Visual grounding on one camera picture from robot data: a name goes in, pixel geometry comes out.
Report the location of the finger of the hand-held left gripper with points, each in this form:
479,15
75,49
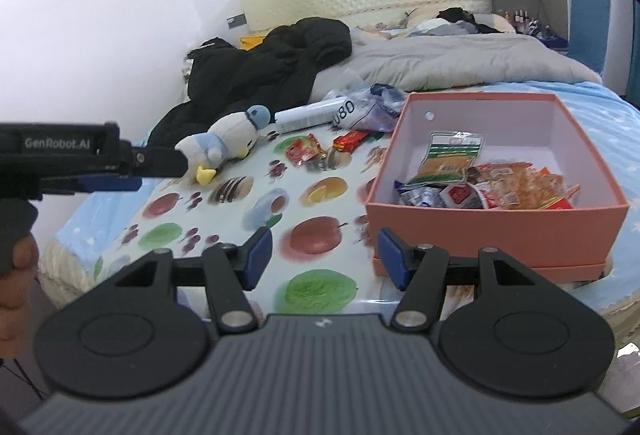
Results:
160,161
110,184

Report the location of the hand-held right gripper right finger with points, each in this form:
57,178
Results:
395,260

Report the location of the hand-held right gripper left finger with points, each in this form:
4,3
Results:
259,260

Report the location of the blue silver snack packet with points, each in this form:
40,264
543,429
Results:
422,197

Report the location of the red white torn snack packet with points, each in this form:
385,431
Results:
460,195

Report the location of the orange cardboard box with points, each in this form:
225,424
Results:
500,230

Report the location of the green label snack packet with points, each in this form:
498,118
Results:
447,160

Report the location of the red label clear snack packet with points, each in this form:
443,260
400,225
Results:
520,182

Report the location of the red bordered strip snack packet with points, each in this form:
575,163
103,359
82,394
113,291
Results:
562,201

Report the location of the person's left hand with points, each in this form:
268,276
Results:
20,285

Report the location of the plush penguin toy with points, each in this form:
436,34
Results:
225,135

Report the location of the beige bed skirt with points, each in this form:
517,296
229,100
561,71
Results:
65,265

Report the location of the orange box lid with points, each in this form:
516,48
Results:
500,272

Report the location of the small red snack packet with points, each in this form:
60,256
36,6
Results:
302,150

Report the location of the pile of folded clothes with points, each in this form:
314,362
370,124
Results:
210,46

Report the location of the red orange snack bar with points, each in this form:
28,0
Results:
352,140

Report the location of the black jacket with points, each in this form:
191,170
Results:
260,65

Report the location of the white tube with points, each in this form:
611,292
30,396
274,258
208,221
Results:
302,115

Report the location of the yellow cloth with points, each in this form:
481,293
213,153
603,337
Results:
252,41

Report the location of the blue printed plastic bag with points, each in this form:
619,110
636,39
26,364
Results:
382,105

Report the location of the white numbered plastic bag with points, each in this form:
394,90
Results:
346,111

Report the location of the grey duvet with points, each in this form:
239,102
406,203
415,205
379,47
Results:
450,60

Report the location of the floral pillow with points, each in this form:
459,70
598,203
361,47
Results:
395,23

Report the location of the dark clothes heap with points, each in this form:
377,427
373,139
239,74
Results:
470,20

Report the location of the small bottles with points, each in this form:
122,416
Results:
522,17

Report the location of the blue chair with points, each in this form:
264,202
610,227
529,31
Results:
590,30

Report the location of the grey wall plate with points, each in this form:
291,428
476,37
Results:
236,21

